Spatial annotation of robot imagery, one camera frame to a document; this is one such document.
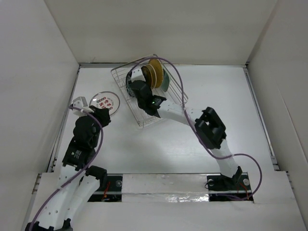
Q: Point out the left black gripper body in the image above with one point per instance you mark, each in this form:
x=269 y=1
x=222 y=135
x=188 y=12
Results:
x=104 y=121

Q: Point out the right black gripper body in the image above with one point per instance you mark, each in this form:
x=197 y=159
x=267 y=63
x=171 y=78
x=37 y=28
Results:
x=140 y=105

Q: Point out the white plate with red characters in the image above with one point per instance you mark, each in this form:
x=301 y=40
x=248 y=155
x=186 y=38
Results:
x=106 y=100

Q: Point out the light green rectangular tray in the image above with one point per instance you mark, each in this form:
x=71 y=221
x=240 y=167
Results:
x=166 y=81

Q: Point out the yellow brown patterned plate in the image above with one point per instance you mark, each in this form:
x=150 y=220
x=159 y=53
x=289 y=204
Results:
x=147 y=75

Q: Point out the cream plate with brown flowers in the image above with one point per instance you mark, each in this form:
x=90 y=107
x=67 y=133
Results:
x=153 y=76

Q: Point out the blue green patterned plate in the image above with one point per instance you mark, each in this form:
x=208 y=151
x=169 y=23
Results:
x=128 y=82

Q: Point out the bamboo pattern round plate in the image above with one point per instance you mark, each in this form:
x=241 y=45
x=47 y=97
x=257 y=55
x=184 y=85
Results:
x=159 y=74

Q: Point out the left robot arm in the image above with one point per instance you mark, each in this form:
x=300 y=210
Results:
x=78 y=178

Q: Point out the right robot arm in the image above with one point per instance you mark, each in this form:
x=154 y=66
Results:
x=206 y=124

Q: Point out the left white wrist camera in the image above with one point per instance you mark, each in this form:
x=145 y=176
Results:
x=80 y=106

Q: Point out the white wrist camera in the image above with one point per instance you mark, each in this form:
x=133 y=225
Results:
x=137 y=74
x=80 y=106

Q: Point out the wire dish rack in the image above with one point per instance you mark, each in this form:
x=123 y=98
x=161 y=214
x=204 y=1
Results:
x=147 y=116

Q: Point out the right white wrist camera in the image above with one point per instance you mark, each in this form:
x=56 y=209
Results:
x=137 y=74

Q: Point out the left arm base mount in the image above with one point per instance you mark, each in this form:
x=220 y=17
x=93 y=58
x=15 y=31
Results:
x=111 y=191

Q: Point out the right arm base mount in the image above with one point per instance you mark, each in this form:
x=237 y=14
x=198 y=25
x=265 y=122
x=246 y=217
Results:
x=221 y=190

